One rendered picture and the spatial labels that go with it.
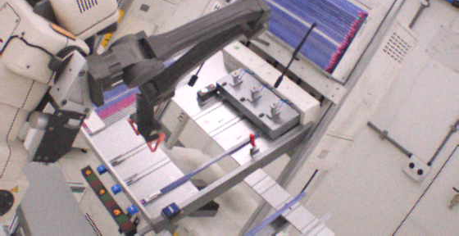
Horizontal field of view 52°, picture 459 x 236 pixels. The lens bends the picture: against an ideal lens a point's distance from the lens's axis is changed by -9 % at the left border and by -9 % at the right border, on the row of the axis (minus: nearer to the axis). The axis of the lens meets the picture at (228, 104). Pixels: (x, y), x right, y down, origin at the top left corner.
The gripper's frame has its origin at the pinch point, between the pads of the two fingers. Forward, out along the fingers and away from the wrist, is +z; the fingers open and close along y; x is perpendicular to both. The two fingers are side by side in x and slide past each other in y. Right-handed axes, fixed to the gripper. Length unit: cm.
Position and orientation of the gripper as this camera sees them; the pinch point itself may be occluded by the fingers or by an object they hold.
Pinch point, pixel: (146, 141)
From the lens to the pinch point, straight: 169.7
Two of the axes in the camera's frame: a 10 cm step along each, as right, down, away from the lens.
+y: -6.1, -5.3, 5.9
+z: -0.9, 7.8, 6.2
